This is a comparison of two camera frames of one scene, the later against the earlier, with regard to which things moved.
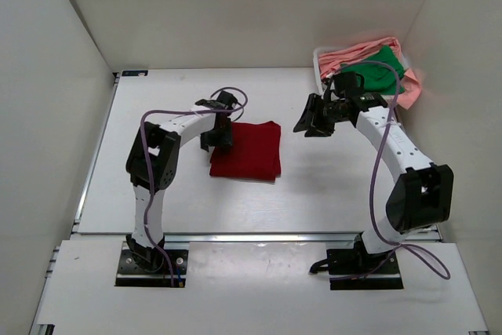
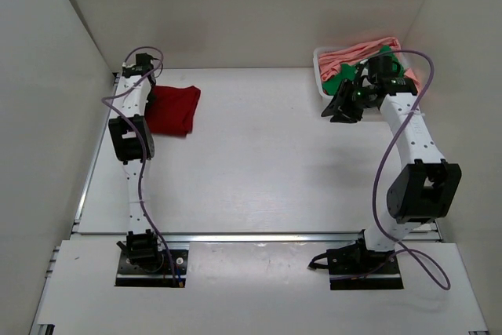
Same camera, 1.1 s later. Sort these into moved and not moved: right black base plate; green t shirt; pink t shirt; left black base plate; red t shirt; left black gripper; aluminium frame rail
Moved: red t shirt; green t shirt; left black gripper
Not moved: right black base plate; aluminium frame rail; left black base plate; pink t shirt
